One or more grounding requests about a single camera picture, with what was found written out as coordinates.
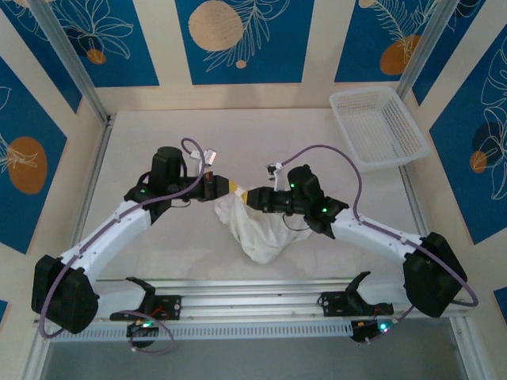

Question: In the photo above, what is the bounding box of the aluminium table side rail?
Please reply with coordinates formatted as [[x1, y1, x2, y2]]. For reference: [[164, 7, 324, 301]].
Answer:
[[21, 113, 116, 380], [398, 164, 482, 380]]

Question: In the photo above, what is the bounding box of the aluminium frame post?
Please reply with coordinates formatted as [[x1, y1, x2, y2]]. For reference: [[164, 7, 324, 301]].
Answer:
[[29, 0, 111, 124], [395, 0, 455, 101]]

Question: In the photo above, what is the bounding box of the white t-shirt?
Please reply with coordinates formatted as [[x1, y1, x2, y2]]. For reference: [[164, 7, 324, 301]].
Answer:
[[213, 189, 314, 265]]

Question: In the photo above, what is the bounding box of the white plastic mesh basket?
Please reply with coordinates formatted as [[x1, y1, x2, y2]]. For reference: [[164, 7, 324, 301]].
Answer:
[[329, 85, 432, 173]]

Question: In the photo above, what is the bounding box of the white slotted cable duct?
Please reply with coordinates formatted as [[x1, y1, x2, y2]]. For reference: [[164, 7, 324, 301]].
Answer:
[[49, 319, 354, 344]]

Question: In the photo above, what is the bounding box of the black controller board green light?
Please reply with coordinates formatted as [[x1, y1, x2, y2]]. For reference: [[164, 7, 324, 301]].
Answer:
[[349, 317, 394, 344], [126, 317, 160, 350]]

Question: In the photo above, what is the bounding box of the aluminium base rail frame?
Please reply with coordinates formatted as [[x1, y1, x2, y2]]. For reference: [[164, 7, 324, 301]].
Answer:
[[33, 278, 473, 328]]

